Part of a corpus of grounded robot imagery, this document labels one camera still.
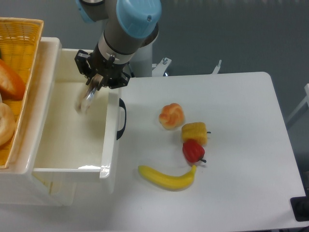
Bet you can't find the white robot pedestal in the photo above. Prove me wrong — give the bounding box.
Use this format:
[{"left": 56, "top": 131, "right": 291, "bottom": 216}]
[{"left": 126, "top": 24, "right": 160, "bottom": 78}]

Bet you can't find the yellow corn cob piece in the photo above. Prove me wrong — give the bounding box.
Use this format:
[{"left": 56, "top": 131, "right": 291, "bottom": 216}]
[{"left": 181, "top": 122, "right": 211, "bottom": 146}]

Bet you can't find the white drawer cabinet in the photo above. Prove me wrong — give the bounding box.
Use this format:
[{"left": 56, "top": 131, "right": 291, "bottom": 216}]
[{"left": 0, "top": 37, "right": 76, "bottom": 206}]

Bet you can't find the red bell pepper toy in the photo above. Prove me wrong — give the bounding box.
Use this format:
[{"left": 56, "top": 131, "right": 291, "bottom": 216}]
[{"left": 183, "top": 140, "right": 207, "bottom": 163}]

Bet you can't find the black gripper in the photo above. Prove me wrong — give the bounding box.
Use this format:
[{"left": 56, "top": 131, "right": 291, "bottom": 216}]
[{"left": 74, "top": 46, "right": 130, "bottom": 89}]

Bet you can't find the white floor bracket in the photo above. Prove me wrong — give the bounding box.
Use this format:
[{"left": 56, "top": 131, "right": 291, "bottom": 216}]
[{"left": 152, "top": 57, "right": 172, "bottom": 77}]

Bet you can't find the orange bread loaf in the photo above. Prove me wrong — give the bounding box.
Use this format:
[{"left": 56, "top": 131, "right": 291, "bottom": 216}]
[{"left": 0, "top": 59, "right": 26, "bottom": 101}]

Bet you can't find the dark blue drawer handle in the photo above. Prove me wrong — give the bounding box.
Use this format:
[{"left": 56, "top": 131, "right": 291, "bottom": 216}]
[{"left": 116, "top": 98, "right": 127, "bottom": 140}]

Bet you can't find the black device at edge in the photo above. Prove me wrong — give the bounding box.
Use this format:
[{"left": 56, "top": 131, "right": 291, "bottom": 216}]
[{"left": 290, "top": 196, "right": 309, "bottom": 222}]

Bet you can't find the pale round bagel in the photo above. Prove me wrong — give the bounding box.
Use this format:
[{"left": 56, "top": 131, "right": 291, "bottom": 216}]
[{"left": 0, "top": 102, "right": 16, "bottom": 145}]

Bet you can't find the white frame at right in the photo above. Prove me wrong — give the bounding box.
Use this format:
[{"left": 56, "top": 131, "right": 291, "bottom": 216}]
[{"left": 285, "top": 84, "right": 309, "bottom": 130}]

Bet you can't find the open upper white drawer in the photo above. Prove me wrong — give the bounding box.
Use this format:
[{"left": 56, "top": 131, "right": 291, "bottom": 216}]
[{"left": 33, "top": 49, "right": 123, "bottom": 193}]

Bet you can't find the toast slice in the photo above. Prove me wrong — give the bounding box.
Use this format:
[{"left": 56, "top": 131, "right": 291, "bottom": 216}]
[{"left": 74, "top": 74, "right": 103, "bottom": 114}]

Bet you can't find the orange knotted bread roll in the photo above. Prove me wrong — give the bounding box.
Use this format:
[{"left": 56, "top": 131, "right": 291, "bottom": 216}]
[{"left": 159, "top": 103, "right": 185, "bottom": 130}]

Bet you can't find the yellow banana toy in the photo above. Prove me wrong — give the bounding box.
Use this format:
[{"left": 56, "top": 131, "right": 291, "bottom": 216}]
[{"left": 138, "top": 165, "right": 197, "bottom": 190}]

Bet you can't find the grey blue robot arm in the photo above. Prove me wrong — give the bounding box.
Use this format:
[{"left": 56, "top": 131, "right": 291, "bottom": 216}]
[{"left": 74, "top": 0, "right": 162, "bottom": 90}]

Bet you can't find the yellow wicker basket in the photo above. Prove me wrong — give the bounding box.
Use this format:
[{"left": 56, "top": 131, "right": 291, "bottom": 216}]
[{"left": 0, "top": 17, "right": 44, "bottom": 169}]

